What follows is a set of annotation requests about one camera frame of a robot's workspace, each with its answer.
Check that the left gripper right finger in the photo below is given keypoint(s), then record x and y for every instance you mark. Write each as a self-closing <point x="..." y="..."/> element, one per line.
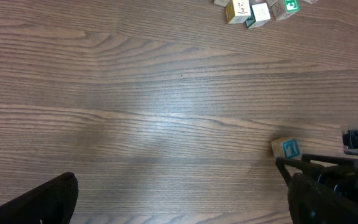
<point x="311" y="202"/>

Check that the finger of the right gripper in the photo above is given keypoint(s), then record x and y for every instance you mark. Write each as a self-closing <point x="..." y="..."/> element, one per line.
<point x="289" y="167"/>
<point x="320" y="160"/>

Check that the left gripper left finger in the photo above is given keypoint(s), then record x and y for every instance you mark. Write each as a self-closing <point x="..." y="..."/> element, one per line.
<point x="51" y="202"/>

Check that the blue block letter L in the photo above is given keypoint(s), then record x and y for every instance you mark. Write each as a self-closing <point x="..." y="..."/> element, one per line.
<point x="285" y="147"/>

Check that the green block letter B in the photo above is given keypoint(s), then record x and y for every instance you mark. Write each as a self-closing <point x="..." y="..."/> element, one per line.
<point x="310" y="1"/>

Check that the white block right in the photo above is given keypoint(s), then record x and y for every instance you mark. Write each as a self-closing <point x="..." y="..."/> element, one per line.
<point x="260" y="14"/>

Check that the white block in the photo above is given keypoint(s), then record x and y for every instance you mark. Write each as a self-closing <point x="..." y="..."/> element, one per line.
<point x="260" y="14"/>
<point x="237" y="11"/>

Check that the green block in cluster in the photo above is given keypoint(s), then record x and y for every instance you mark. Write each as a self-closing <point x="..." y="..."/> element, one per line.
<point x="283" y="9"/>

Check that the yellow block lower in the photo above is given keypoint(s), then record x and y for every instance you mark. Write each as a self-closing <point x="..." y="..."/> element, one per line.
<point x="271" y="2"/>

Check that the white block left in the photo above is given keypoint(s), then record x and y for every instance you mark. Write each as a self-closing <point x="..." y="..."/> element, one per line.
<point x="237" y="11"/>

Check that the red block letter E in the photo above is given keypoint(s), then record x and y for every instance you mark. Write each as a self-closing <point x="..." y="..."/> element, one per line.
<point x="257" y="1"/>

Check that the red block with circle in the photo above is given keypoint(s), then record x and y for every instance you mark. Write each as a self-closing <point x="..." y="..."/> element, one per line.
<point x="222" y="3"/>

